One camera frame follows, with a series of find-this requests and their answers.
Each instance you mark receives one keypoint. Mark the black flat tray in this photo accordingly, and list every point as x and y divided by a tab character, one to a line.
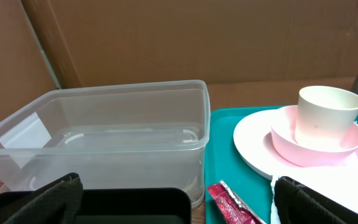
134	206

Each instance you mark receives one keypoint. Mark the pink bowl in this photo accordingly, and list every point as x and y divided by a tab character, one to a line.
342	154

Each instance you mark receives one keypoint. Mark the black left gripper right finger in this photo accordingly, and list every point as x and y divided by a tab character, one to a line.
299	204

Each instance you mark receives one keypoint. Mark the red snack wrapper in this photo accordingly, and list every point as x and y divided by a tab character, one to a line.
231	206

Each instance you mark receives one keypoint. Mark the white napkin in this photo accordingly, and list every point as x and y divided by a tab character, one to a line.
335	183

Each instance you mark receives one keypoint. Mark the clear plastic bin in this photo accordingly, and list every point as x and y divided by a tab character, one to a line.
146	135

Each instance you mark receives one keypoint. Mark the teal serving tray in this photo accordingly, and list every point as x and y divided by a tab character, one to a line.
223	161

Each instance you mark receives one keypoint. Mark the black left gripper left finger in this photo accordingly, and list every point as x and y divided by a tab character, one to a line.
56	202

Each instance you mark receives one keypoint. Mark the cream cup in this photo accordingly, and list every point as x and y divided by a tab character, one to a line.
324	116

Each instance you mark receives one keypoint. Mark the white round plate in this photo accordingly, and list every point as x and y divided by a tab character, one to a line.
253	140

